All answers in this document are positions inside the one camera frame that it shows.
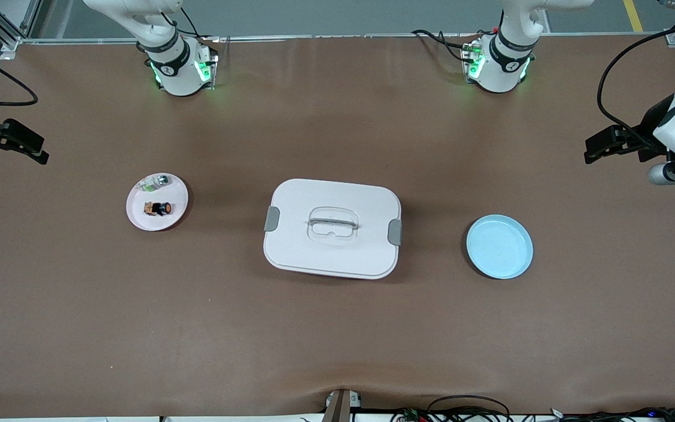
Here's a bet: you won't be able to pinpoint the white lidded box grey latches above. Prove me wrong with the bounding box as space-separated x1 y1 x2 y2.
262 178 403 280

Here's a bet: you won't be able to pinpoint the light blue round plate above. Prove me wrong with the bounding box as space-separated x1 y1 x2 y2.
466 214 534 280

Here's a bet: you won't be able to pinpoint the pink round plate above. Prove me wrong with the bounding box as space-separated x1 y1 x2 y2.
125 172 190 232

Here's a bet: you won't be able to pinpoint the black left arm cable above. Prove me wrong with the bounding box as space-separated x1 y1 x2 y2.
597 19 675 148

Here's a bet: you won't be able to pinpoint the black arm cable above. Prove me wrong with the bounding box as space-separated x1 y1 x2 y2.
0 43 39 108
597 19 675 148

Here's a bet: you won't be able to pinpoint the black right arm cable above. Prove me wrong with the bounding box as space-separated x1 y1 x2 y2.
0 43 39 108

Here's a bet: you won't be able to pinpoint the green push-button switch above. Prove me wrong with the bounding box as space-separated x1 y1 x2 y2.
141 174 172 193

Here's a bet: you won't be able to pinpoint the black right base cable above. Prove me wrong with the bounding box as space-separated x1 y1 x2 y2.
159 8 221 45

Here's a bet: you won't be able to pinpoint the black base cable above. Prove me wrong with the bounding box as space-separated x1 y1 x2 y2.
159 8 221 45
411 29 472 63

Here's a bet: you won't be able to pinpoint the black left base cable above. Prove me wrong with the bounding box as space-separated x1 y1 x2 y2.
411 29 472 63

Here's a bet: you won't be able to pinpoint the tangled black cable bundle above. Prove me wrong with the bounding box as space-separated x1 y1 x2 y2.
390 394 675 422

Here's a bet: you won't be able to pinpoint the aluminium table edge rail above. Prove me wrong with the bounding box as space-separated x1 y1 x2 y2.
18 32 675 46

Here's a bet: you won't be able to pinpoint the metal table edge bracket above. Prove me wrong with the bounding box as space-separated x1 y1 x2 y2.
321 389 363 422

